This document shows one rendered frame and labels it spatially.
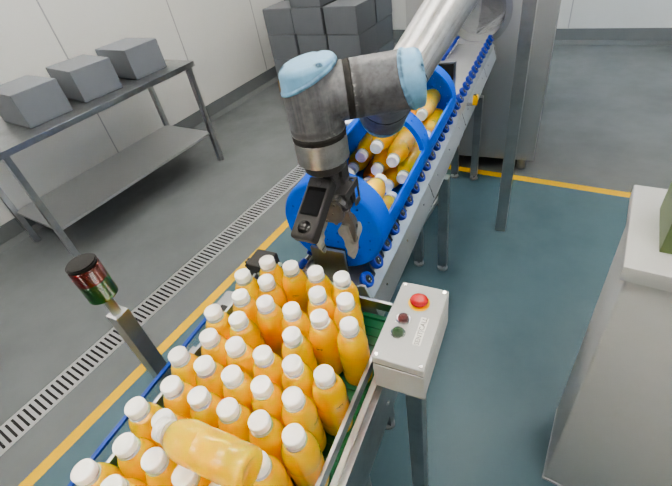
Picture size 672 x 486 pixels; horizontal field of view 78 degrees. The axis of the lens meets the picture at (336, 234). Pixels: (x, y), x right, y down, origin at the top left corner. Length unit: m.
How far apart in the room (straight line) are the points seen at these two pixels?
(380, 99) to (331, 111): 0.07
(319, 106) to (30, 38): 3.68
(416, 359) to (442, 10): 0.62
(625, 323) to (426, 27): 0.78
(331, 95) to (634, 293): 0.77
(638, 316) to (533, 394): 1.02
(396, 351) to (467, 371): 1.30
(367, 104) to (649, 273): 0.67
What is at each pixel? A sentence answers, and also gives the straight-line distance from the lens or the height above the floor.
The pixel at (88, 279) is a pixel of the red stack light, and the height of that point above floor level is 1.23.
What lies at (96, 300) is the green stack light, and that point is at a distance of 1.04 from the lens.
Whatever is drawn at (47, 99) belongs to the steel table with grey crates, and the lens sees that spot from 3.40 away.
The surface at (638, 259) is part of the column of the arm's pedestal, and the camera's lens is 1.06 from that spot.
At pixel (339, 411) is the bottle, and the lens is 0.88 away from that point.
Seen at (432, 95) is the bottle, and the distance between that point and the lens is 1.71.
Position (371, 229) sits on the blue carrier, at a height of 1.11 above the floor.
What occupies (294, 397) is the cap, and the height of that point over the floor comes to 1.09.
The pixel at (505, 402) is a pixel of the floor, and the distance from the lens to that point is 2.04.
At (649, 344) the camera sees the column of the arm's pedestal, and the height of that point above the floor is 0.88.
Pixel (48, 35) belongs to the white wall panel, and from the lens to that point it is 4.26.
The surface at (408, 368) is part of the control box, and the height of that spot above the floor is 1.10.
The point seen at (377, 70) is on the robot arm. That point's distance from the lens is 0.64.
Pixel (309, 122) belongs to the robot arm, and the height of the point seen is 1.51.
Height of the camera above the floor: 1.77
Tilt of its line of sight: 39 degrees down
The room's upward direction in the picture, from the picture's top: 11 degrees counter-clockwise
